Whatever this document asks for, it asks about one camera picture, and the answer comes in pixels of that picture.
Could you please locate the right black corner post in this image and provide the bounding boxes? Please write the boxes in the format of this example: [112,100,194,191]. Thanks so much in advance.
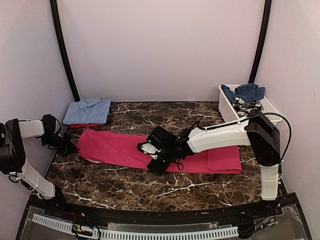
[248,0,272,84]

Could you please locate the left black corner post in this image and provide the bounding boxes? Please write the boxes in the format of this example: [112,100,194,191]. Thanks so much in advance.
[49,0,81,102]

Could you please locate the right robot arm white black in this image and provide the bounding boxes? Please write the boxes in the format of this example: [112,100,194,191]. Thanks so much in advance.
[137,109,287,217]

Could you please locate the black white patterned garment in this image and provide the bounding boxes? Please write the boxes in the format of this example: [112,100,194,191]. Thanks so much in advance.
[232,97,264,118]

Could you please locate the folded light blue shirt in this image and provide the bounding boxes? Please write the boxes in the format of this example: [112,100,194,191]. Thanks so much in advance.
[63,98,112,125]

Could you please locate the pink trousers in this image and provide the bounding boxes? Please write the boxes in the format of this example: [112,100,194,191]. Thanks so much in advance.
[76,128,243,175]

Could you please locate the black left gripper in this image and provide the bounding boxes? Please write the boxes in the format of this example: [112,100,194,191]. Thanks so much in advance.
[40,132,79,157]

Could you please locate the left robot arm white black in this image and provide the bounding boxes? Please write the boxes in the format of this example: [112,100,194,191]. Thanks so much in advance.
[0,114,79,218]

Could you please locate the black corner post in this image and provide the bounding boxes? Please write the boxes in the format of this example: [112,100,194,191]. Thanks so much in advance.
[49,0,81,102]
[248,0,272,84]

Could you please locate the white plastic laundry bin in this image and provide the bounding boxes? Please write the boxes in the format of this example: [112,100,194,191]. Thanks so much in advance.
[218,84,283,126]

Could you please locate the black front rail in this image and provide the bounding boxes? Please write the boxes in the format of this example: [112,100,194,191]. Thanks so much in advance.
[38,200,278,226]

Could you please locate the white slotted cable duct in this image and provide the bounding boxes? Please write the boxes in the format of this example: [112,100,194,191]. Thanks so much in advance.
[32,214,239,240]

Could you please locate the dark blue garment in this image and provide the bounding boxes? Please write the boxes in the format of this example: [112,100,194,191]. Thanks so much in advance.
[220,83,266,104]

